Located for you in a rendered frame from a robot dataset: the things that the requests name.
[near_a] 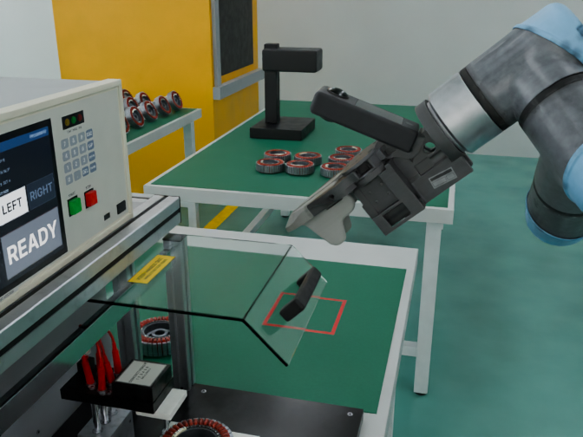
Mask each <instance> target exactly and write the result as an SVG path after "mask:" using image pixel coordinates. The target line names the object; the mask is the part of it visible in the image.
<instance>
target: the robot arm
mask: <svg viewBox="0 0 583 437"><path fill-rule="evenodd" d="M310 110H311V112H312V113H313V114H315V115H317V116H320V117H321V118H322V119H323V120H325V121H328V122H335V123H337V124H338V125H341V126H343V127H347V128H349V129H351V130H353V131H356V132H358V133H360V134H363V135H366V136H368V137H370V138H372V139H374V140H376V141H374V142H373V143H371V144H370V145H369V146H367V147H366V148H365V149H364V150H363V151H361V152H360V153H359V154H357V155H356V156H355V157H354V158H353V159H352V160H351V161H349V162H348V164H347V165H346V166H345V168H343V169H342V170H341V171H340V172H338V173H337V174H336V175H334V176H333V177H332V178H331V179H329V180H328V181H327V182H326V183H325V184H323V185H322V186H321V187H320V188H318V190H316V191H315V192H314V193H313V194H312V195H311V196H310V197H309V198H308V199H307V200H305V201H304V202H303V203H302V204H301V205H300V206H299V207H297V208H296V209H295V210H294V211H293V212H292V214H291V215H290V217H289V219H288V222H287V225H286V227H285V229H286V230H287V232H291V231H293V230H295V229H297V228H298V227H300V226H301V225H305V226H307V227H308V228H310V229H311V230H312V231H314V232H315V233H317V235H318V236H320V237H321V238H323V239H324V240H325V241H327V242H328V243H329V244H331V245H340V244H342V243H343V242H344V241H345V240H346V232H348V231H349V230H350V229H351V221H350V213H351V212H352V211H353V210H354V208H355V203H356V202H357V201H358V200H360V202H361V203H362V204H363V206H362V208H363V209H364V210H365V211H366V212H367V214H368V215H369V216H370V217H371V219H372V220H373V221H374V222H375V223H376V225H377V226H378V227H379V229H380V230H381V231H382V232H383V234H384V235H385V236H386V235H388V234H389V233H391V232H393V231H394V230H395V229H396V228H398V227H399V226H400V225H402V224H404V223H405V222H407V221H408V220H410V219H412V218H413V217H414V216H416V215H417V214H418V213H419V212H421V211H423V210H424V209H425V206H426V204H427V203H428V202H430V201H431V200H432V199H433V198H435V197H436V196H438V195H439V194H441V193H442V192H444V191H445V190H447V189H448V188H450V187H451V186H452V185H454V184H455V183H456V182H458V181H459V180H461V179H463V178H464V177H466V176H467V175H468V174H470V173H472V172H473V168H472V167H471V166H472V165H473V161H472V160H471V159H470V158H469V157H468V156H467V154H466V153H465V151H467V152H469V153H473V152H474V151H476V150H477V149H478V148H480V147H482V146H483V145H485V144H486V143H487V142H489V141H490V140H492V139H493V138H494V137H496V136H497V135H498V134H500V133H502V132H503V131H504V130H506V129H507V128H509V127H511V126H512V125H514V124H515V123H516V122H517V121H518V122H519V125H520V127H521V128H522V130H523V131H524V133H525V134H526V135H527V137H528V138H529V139H530V141H531V142H532V143H533V145H534V147H535V148H536V149H537V151H538V152H539V154H540V157H539V160H538V163H537V166H536V169H535V173H534V179H533V182H532V185H531V187H530V189H529V190H528V192H527V197H526V212H525V215H526V221H527V226H528V227H529V229H530V231H531V232H532V233H533V234H534V235H535V237H537V238H538V239H540V240H541V241H543V242H545V243H547V244H550V245H557V246H567V245H573V244H576V243H578V242H580V241H581V240H582V239H583V24H582V23H581V21H580V20H579V19H578V17H577V16H576V15H575V14H574V13H573V12H572V11H571V10H570V9H568V7H567V6H566V5H564V4H562V3H550V4H549V5H547V6H546V7H544V8H543V9H541V10H539V11H538V12H537V13H535V14H534V15H532V16H531V17H529V18H528V19H527V20H526V21H525V22H523V23H521V24H516V25H515V26H514V27H513V28H512V30H511V31H510V32H509V33H508V34H506V35H505V36H504V37H503V38H502V39H501V40H499V41H498V42H496V43H495V44H494V45H493V46H491V47H490V48H489V49H487V50H486V51H485V52H483V53H482V54H481V55H479V56H478V57H477V58H475V59H474V60H473V61H472V62H471V63H469V64H468V65H467V66H466V67H465V68H463V69H462V70H460V71H459V72H457V73H456V74H455V75H453V76H452V77H451V78H449V79H448V80H447V81H445V82H444V83H443V84H442V85H441V86H440V87H438V88H437V89H435V90H434V91H433V92H432V93H430V94H429V98H428V100H424V101H423V102H421V103H420V104H419V105H417V106H416V107H415V111H416V115H417V117H418V119H419V121H420V122H421V123H422V125H423V128H421V127H420V128H419V124H418V123H416V122H414V121H411V120H408V119H406V118H403V117H402V116H400V115H397V114H393V113H391V112H389V111H387V110H385V109H382V108H379V107H377V106H374V105H372V104H370V103H368V102H366V101H362V100H359V99H358V98H356V97H353V96H351V95H348V94H347V93H346V92H345V91H343V90H342V89H341V88H331V87H328V86H323V87H321V89H319V91H317V92H316V94H314V97H313V100H312V102H311V106H310ZM428 142H431V143H433V144H434V145H435V146H434V147H427V146H426V145H425V144H426V143H428ZM401 219H403V220H401ZM400 220H401V221H400ZM399 221H400V222H399ZM397 222H398V223H397ZM393 225H394V226H393Z"/></svg>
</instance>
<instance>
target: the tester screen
mask: <svg viewBox="0 0 583 437"><path fill-rule="evenodd" d="M51 173H53V179H54V186H55V193H56V182H55V175H54V168H53V162H52V155H51V148H50V142H49V130H48V127H43V128H40V129H37V130H35V131H33V132H30V133H27V134H23V135H20V136H17V137H16V138H13V139H10V140H6V141H3V142H0V197H2V196H4V195H6V194H8V193H10V192H13V191H15V190H17V189H19V188H21V187H23V186H26V185H28V184H30V183H32V182H34V181H36V180H38V179H41V178H43V177H45V176H47V175H49V174H51ZM55 207H57V208H58V201H57V194H56V197H55V198H53V199H51V200H49V201H47V202H45V203H43V204H42V205H40V206H38V207H36V208H34V209H32V210H30V211H28V212H26V213H25V214H23V215H21V216H19V217H17V218H14V219H13V220H11V221H10V222H8V223H6V224H4V225H1V226H0V280H1V282H0V290H1V289H3V288H4V287H6V286H7V285H9V284H11V283H12V282H14V281H15V280H17V279H18V278H19V277H21V276H22V275H24V274H25V273H27V272H28V271H30V270H32V269H33V268H35V267H36V266H38V265H39V264H40V263H42V262H43V261H45V260H46V259H48V258H50V257H51V256H53V255H54V254H56V253H57V252H59V251H60V250H61V249H63V248H64V247H63V240H62V245H61V246H59V247H58V248H56V249H55V250H53V251H52V252H51V253H49V254H48V255H46V256H44V257H43V258H41V259H39V260H38V261H36V262H35V263H33V264H32V265H31V266H29V267H28V268H26V269H25V270H23V271H21V272H19V273H18V274H16V275H15V276H14V277H12V278H11V279H9V280H8V279H7V274H6V269H5V263H4V258H3V248H2V243H1V237H3V236H4V235H6V234H8V233H10V232H12V231H14V230H15V229H17V228H19V227H20V226H22V225H25V224H27V223H29V222H30V221H31V220H33V219H36V218H37V217H39V216H41V215H43V214H44V213H45V212H48V211H50V210H52V209H53V208H55ZM58 214H59V208H58ZM59 221H60V214H59ZM60 227H61V221H60ZM61 234H62V228H61Z"/></svg>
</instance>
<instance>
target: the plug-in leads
mask: <svg viewBox="0 0 583 437"><path fill-rule="evenodd" d="M108 334H109V335H110V337H111V339H112V348H113V349H112V356H113V362H114V369H115V372H114V373H113V370H112V368H111V364H110V361H109V360H108V358H107V356H106V354H105V350H104V348H103V345H102V340H101V339H100V340H99V341H98V342H97V343H96V344H95V345H96V354H95V355H96V366H97V373H96V376H98V389H97V392H98V393H99V394H105V393H106V392H107V391H108V388H107V387H106V379H105V376H106V377H107V380H108V381H107V385H109V386H112V384H111V383H112V381H113V380H114V379H115V377H114V375H115V376H118V374H120V372H122V369H121V360H120V355H119V350H118V348H117V347H116V343H115V339H114V337H113V335H112V333H111V332H110V331H108ZM100 346H101V347H100ZM101 349H102V351H101ZM90 353H91V349H90V350H89V351H88V352H87V353H86V354H85V355H84V356H82V359H81V360H80V361H79V362H78V363H77V370H78V373H82V374H85V378H86V386H87V387H88V388H89V386H91V385H95V384H96V381H95V380H94V377H93V375H92V369H93V368H94V367H95V358H94V357H92V356H88V355H89V354H90Z"/></svg>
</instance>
